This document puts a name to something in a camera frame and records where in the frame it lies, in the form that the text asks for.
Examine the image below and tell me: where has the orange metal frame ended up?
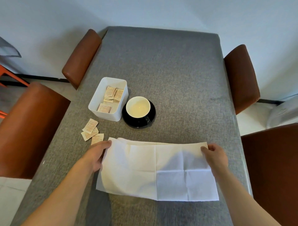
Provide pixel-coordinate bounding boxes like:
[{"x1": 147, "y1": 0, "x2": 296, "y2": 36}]
[{"x1": 0, "y1": 65, "x2": 30, "y2": 119}]

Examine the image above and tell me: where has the person's left forearm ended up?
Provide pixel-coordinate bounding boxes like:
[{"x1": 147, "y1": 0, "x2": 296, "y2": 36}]
[{"x1": 22, "y1": 160, "x2": 95, "y2": 226}]

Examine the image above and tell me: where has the black saucer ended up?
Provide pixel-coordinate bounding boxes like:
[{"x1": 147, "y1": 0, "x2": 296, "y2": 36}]
[{"x1": 122, "y1": 100, "x2": 156, "y2": 129}]

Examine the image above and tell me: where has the white paper napkin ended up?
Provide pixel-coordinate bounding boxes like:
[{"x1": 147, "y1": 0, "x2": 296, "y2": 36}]
[{"x1": 96, "y1": 137, "x2": 220, "y2": 202}]

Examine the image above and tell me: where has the person's right hand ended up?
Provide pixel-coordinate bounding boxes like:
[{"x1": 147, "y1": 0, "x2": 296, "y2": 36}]
[{"x1": 201, "y1": 143, "x2": 229, "y2": 174}]

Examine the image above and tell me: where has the white plastic bag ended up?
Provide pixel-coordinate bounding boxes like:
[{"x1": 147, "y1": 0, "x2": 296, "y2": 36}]
[{"x1": 266, "y1": 94, "x2": 298, "y2": 129}]

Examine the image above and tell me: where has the grey cloth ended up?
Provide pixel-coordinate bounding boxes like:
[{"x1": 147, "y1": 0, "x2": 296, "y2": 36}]
[{"x1": 0, "y1": 36, "x2": 22, "y2": 58}]

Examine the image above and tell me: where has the white plastic container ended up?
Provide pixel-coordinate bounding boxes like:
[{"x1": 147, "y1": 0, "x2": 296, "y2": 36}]
[{"x1": 88, "y1": 77, "x2": 129, "y2": 122}]

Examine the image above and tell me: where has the brown leather chair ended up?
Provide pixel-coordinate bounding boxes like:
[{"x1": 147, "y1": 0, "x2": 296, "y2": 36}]
[
  {"x1": 0, "y1": 82, "x2": 71, "y2": 180},
  {"x1": 62, "y1": 29, "x2": 102, "y2": 90},
  {"x1": 241, "y1": 123, "x2": 298, "y2": 226},
  {"x1": 224, "y1": 44, "x2": 261, "y2": 115}
]

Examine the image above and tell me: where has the person's right forearm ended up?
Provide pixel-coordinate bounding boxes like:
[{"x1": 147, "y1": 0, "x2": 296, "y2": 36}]
[{"x1": 213, "y1": 168, "x2": 281, "y2": 226}]

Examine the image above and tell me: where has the black skirting strip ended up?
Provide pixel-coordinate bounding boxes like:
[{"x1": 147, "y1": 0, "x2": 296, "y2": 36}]
[
  {"x1": 257, "y1": 99, "x2": 285, "y2": 105},
  {"x1": 0, "y1": 73, "x2": 70, "y2": 88}
]

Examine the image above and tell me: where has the person's left hand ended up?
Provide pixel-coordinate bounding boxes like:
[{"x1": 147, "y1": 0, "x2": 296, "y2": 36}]
[{"x1": 80, "y1": 140, "x2": 112, "y2": 173}]

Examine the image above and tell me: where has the black cup with white inside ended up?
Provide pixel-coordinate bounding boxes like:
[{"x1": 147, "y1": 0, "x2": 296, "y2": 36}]
[{"x1": 126, "y1": 96, "x2": 151, "y2": 124}]

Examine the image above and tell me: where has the grey tablecloth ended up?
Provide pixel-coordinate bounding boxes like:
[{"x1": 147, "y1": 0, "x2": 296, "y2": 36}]
[{"x1": 10, "y1": 26, "x2": 253, "y2": 226}]

